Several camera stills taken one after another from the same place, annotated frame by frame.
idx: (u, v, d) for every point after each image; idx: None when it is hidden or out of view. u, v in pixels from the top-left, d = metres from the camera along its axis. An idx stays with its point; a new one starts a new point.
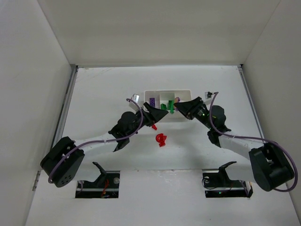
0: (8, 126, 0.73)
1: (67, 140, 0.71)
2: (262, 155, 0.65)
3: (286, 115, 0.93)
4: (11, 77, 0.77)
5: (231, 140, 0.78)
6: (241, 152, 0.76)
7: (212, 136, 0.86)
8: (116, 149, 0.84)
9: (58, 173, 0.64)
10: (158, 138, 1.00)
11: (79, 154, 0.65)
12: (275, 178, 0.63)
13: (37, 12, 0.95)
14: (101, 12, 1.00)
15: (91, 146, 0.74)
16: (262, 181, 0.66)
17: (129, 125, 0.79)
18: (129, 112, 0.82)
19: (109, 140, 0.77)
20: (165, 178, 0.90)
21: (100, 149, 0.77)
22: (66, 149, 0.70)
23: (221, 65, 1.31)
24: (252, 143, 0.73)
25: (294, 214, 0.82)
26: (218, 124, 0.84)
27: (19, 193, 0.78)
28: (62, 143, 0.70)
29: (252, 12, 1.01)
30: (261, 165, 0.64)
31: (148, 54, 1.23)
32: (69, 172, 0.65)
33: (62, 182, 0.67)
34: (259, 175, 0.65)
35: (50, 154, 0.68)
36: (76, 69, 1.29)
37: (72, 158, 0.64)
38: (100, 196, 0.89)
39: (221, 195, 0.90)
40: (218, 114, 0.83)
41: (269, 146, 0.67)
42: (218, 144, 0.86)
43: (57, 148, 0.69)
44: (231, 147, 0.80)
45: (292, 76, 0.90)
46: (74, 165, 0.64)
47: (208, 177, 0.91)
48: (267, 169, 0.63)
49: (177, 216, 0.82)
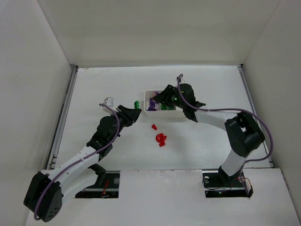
0: (9, 126, 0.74)
1: (41, 175, 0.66)
2: (236, 124, 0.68)
3: (286, 115, 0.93)
4: (12, 77, 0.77)
5: (207, 114, 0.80)
6: (217, 123, 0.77)
7: (188, 113, 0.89)
8: (101, 158, 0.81)
9: (41, 212, 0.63)
10: (158, 138, 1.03)
11: (56, 188, 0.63)
12: (249, 142, 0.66)
13: (38, 12, 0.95)
14: (101, 11, 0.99)
15: (68, 172, 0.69)
16: (239, 149, 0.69)
17: (110, 129, 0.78)
18: (104, 119, 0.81)
19: (88, 157, 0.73)
20: (165, 178, 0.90)
21: (83, 167, 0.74)
22: (43, 183, 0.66)
23: (221, 65, 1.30)
24: (227, 115, 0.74)
25: (295, 214, 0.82)
26: (188, 99, 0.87)
27: (19, 193, 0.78)
28: (36, 180, 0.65)
29: (252, 11, 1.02)
30: (236, 134, 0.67)
31: (148, 54, 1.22)
32: (52, 206, 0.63)
33: (49, 216, 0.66)
34: (234, 144, 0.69)
35: (29, 194, 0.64)
36: (76, 69, 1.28)
37: (50, 194, 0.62)
38: (100, 196, 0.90)
39: (221, 195, 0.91)
40: (186, 89, 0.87)
41: (241, 115, 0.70)
42: (195, 119, 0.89)
43: (33, 186, 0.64)
44: (208, 121, 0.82)
45: (291, 76, 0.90)
46: (52, 201, 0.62)
47: (208, 177, 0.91)
48: (241, 136, 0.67)
49: (177, 215, 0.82)
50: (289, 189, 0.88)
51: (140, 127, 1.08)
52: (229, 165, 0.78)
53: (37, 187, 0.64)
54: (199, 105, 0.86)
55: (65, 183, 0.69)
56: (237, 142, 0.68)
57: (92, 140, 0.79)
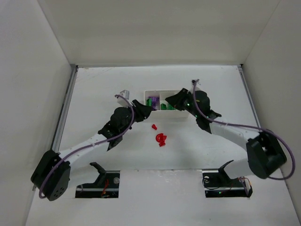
0: (9, 126, 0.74)
1: (51, 153, 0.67)
2: (258, 144, 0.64)
3: (286, 115, 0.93)
4: (12, 77, 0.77)
5: (224, 127, 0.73)
6: (236, 140, 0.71)
7: (202, 123, 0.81)
8: (110, 148, 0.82)
9: (48, 189, 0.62)
10: (158, 138, 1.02)
11: (66, 166, 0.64)
12: (272, 165, 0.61)
13: (38, 12, 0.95)
14: (101, 11, 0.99)
15: (78, 154, 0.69)
16: (258, 170, 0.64)
17: (123, 119, 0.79)
18: (119, 108, 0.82)
19: (99, 143, 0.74)
20: (165, 178, 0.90)
21: (92, 152, 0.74)
22: (52, 161, 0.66)
23: (221, 65, 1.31)
24: (248, 133, 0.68)
25: (294, 214, 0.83)
26: (203, 108, 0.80)
27: (19, 193, 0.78)
28: (48, 157, 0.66)
29: (252, 11, 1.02)
30: (258, 156, 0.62)
31: (148, 54, 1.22)
32: (59, 185, 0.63)
33: (54, 195, 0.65)
34: (254, 164, 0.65)
35: (37, 170, 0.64)
36: (76, 69, 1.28)
37: (60, 170, 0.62)
38: (99, 196, 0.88)
39: (221, 195, 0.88)
40: (203, 98, 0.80)
41: (264, 134, 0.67)
42: (209, 129, 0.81)
43: (43, 162, 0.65)
44: (225, 135, 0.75)
45: (291, 76, 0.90)
46: (61, 178, 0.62)
47: (208, 177, 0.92)
48: (263, 158, 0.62)
49: (176, 215, 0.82)
50: (289, 189, 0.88)
51: (140, 127, 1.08)
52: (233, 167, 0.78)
53: (47, 163, 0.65)
54: (214, 116, 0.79)
55: (74, 165, 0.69)
56: (257, 165, 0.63)
57: (104, 128, 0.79)
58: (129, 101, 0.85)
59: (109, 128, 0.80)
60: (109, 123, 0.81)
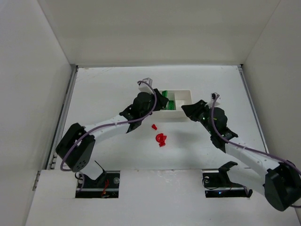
0: (9, 126, 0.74)
1: (77, 127, 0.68)
2: (278, 177, 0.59)
3: (286, 115, 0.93)
4: (12, 77, 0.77)
5: (241, 151, 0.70)
6: (252, 166, 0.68)
7: (216, 140, 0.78)
8: (129, 130, 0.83)
9: (71, 160, 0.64)
10: (158, 138, 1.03)
11: (90, 140, 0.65)
12: (289, 198, 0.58)
13: (37, 12, 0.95)
14: (101, 11, 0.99)
15: (102, 130, 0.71)
16: (275, 201, 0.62)
17: (146, 103, 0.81)
18: (143, 93, 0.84)
19: (121, 123, 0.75)
20: (165, 178, 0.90)
21: (113, 132, 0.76)
22: (77, 135, 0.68)
23: (221, 65, 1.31)
24: (266, 162, 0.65)
25: (294, 214, 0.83)
26: (219, 126, 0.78)
27: (19, 193, 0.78)
28: (74, 129, 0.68)
29: (252, 12, 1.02)
30: (278, 189, 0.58)
31: (148, 54, 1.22)
32: (82, 158, 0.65)
33: (77, 167, 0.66)
34: (272, 195, 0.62)
35: (63, 141, 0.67)
36: (76, 69, 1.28)
37: (85, 142, 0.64)
38: (100, 196, 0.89)
39: (221, 195, 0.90)
40: (220, 116, 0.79)
41: (284, 166, 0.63)
42: (223, 149, 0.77)
43: (68, 134, 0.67)
44: (240, 157, 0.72)
45: (291, 76, 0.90)
46: (85, 151, 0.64)
47: (208, 177, 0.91)
48: (283, 192, 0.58)
49: (177, 215, 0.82)
50: None
51: (141, 127, 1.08)
52: (240, 179, 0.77)
53: (73, 135, 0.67)
54: (229, 135, 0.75)
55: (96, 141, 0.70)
56: (276, 197, 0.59)
57: (124, 111, 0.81)
58: (152, 87, 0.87)
59: (130, 112, 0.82)
60: (130, 107, 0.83)
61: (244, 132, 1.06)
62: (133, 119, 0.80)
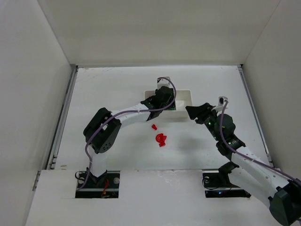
0: (9, 126, 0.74)
1: (105, 111, 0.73)
2: (287, 196, 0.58)
3: (286, 115, 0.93)
4: (12, 77, 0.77)
5: (249, 164, 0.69)
6: (258, 179, 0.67)
7: (222, 148, 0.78)
8: (149, 118, 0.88)
9: (99, 140, 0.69)
10: (158, 138, 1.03)
11: (117, 123, 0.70)
12: (295, 217, 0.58)
13: (38, 12, 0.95)
14: (101, 11, 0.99)
15: (126, 116, 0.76)
16: (279, 216, 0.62)
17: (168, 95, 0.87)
18: (164, 87, 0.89)
19: (143, 110, 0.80)
20: (165, 178, 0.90)
21: (135, 118, 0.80)
22: (104, 119, 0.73)
23: (221, 65, 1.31)
24: (275, 179, 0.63)
25: None
26: (226, 134, 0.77)
27: (19, 193, 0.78)
28: (100, 113, 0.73)
29: (252, 12, 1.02)
30: (285, 208, 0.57)
31: (148, 54, 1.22)
32: (109, 139, 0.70)
33: (103, 149, 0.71)
34: (277, 210, 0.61)
35: (91, 124, 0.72)
36: (76, 68, 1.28)
37: (113, 125, 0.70)
38: (100, 196, 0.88)
39: (221, 195, 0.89)
40: (228, 124, 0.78)
41: (293, 184, 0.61)
42: (229, 157, 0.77)
43: (96, 117, 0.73)
44: (245, 168, 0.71)
45: (291, 76, 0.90)
46: (112, 132, 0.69)
47: (208, 177, 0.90)
48: (290, 210, 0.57)
49: (177, 215, 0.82)
50: None
51: (140, 127, 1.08)
52: (241, 184, 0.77)
53: (100, 118, 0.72)
54: (237, 143, 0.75)
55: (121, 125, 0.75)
56: (282, 214, 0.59)
57: (146, 100, 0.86)
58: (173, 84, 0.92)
59: (151, 101, 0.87)
60: (151, 98, 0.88)
61: (243, 132, 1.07)
62: (154, 108, 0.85)
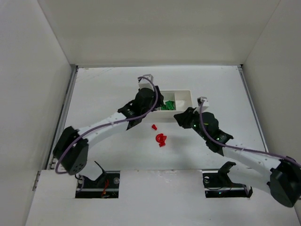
0: (9, 126, 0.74)
1: (72, 130, 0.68)
2: (282, 175, 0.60)
3: (286, 115, 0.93)
4: (12, 77, 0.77)
5: (240, 153, 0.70)
6: (253, 166, 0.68)
7: (212, 146, 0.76)
8: (130, 126, 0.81)
9: (67, 164, 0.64)
10: (158, 138, 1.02)
11: (84, 144, 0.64)
12: (297, 194, 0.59)
13: (37, 12, 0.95)
14: (101, 11, 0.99)
15: (97, 132, 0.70)
16: (282, 198, 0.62)
17: (149, 98, 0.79)
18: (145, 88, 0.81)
19: (117, 122, 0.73)
20: (165, 178, 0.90)
21: (111, 131, 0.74)
22: (71, 139, 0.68)
23: (221, 65, 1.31)
24: (268, 161, 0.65)
25: (294, 215, 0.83)
26: (212, 131, 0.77)
27: (19, 194, 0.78)
28: (67, 133, 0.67)
29: (252, 12, 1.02)
30: (284, 187, 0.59)
31: (148, 54, 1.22)
32: (78, 161, 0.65)
33: (74, 171, 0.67)
34: (278, 193, 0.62)
35: (58, 145, 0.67)
36: (76, 69, 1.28)
37: (78, 147, 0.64)
38: (100, 196, 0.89)
39: (221, 195, 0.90)
40: (210, 120, 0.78)
41: (285, 162, 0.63)
42: (221, 152, 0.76)
43: (62, 139, 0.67)
44: (238, 159, 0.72)
45: (291, 76, 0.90)
46: (79, 155, 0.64)
47: (208, 177, 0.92)
48: (289, 188, 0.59)
49: (177, 215, 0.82)
50: None
51: (141, 127, 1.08)
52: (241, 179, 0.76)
53: (67, 139, 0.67)
54: (224, 137, 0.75)
55: (92, 142, 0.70)
56: (283, 195, 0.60)
57: (124, 107, 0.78)
58: (154, 84, 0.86)
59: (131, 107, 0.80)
60: (131, 102, 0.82)
61: (243, 132, 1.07)
62: (133, 116, 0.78)
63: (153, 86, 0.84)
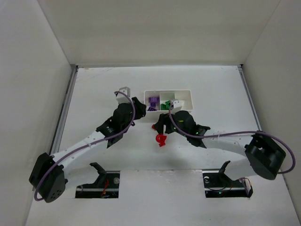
0: (9, 126, 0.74)
1: (47, 157, 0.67)
2: (256, 149, 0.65)
3: (286, 115, 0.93)
4: (12, 77, 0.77)
5: (217, 140, 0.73)
6: (232, 149, 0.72)
7: (194, 141, 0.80)
8: (110, 144, 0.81)
9: (43, 191, 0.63)
10: (158, 138, 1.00)
11: (59, 171, 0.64)
12: (274, 165, 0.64)
13: (37, 12, 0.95)
14: (101, 11, 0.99)
15: (73, 156, 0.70)
16: (265, 173, 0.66)
17: (126, 116, 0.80)
18: (123, 105, 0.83)
19: (95, 142, 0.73)
20: (165, 178, 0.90)
21: (90, 152, 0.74)
22: (46, 165, 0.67)
23: (221, 65, 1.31)
24: (241, 140, 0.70)
25: (295, 215, 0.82)
26: (189, 126, 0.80)
27: (19, 193, 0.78)
28: (41, 161, 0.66)
29: (252, 12, 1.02)
30: (260, 160, 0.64)
31: (148, 54, 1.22)
32: (54, 189, 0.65)
33: (51, 197, 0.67)
34: (259, 169, 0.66)
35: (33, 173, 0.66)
36: (76, 69, 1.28)
37: (54, 174, 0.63)
38: (100, 196, 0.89)
39: (221, 196, 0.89)
40: (185, 117, 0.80)
41: (257, 136, 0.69)
42: (203, 145, 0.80)
43: (37, 166, 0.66)
44: (218, 146, 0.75)
45: (291, 76, 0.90)
46: (55, 182, 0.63)
47: (208, 177, 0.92)
48: (265, 160, 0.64)
49: (177, 215, 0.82)
50: (289, 189, 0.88)
51: (141, 127, 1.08)
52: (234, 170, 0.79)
53: (41, 167, 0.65)
54: (203, 130, 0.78)
55: (69, 167, 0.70)
56: (263, 168, 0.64)
57: (104, 125, 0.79)
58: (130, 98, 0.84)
59: (110, 124, 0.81)
60: (111, 118, 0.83)
61: None
62: (112, 133, 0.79)
63: (130, 101, 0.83)
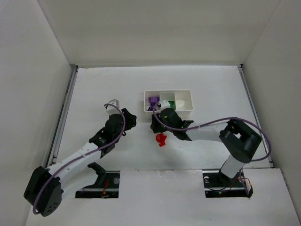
0: (9, 126, 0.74)
1: (42, 170, 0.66)
2: (230, 134, 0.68)
3: (286, 115, 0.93)
4: (12, 77, 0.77)
5: (198, 130, 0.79)
6: (212, 137, 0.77)
7: (179, 135, 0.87)
8: (103, 155, 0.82)
9: (41, 205, 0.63)
10: (158, 138, 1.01)
11: (57, 182, 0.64)
12: (249, 149, 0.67)
13: (37, 12, 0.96)
14: (101, 11, 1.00)
15: (68, 167, 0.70)
16: (241, 157, 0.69)
17: (118, 125, 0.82)
18: (113, 117, 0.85)
19: (89, 153, 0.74)
20: (165, 178, 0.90)
21: (84, 163, 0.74)
22: (43, 179, 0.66)
23: (221, 65, 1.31)
24: (218, 126, 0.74)
25: (295, 215, 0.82)
26: (174, 121, 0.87)
27: (19, 193, 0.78)
28: (36, 174, 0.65)
29: (251, 12, 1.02)
30: (234, 144, 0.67)
31: (148, 54, 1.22)
32: (51, 201, 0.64)
33: (48, 211, 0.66)
34: (235, 153, 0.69)
35: (28, 188, 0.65)
36: (76, 69, 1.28)
37: (51, 186, 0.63)
38: (100, 196, 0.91)
39: (221, 195, 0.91)
40: (169, 113, 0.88)
41: (232, 123, 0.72)
42: (188, 138, 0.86)
43: (33, 180, 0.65)
44: (201, 137, 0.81)
45: (291, 76, 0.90)
46: (53, 194, 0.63)
47: (208, 177, 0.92)
48: (240, 144, 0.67)
49: (177, 215, 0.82)
50: (289, 189, 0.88)
51: (140, 127, 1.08)
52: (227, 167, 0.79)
53: (37, 181, 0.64)
54: (187, 124, 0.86)
55: (66, 179, 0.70)
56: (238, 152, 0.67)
57: (96, 136, 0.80)
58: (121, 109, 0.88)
59: (102, 135, 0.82)
60: (102, 130, 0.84)
61: None
62: (105, 143, 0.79)
63: (120, 113, 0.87)
